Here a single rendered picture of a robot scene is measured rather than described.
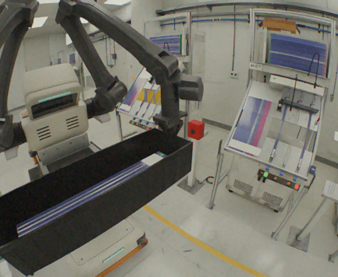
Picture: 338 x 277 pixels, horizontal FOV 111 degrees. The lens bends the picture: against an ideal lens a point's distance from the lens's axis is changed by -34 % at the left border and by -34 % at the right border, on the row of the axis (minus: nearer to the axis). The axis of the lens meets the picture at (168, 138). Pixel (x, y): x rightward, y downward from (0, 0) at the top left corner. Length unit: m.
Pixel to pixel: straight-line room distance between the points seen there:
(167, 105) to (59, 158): 0.47
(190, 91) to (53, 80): 0.45
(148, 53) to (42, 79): 0.37
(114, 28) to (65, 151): 0.48
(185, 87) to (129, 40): 0.20
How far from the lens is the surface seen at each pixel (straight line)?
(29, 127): 0.68
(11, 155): 0.73
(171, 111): 0.52
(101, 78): 0.64
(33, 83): 0.63
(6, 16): 0.51
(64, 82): 0.63
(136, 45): 0.49
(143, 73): 2.37
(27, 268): 0.45
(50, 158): 0.72
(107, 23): 0.53
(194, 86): 0.47
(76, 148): 0.74
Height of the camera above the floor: 1.38
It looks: 27 degrees down
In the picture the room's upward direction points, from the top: straight up
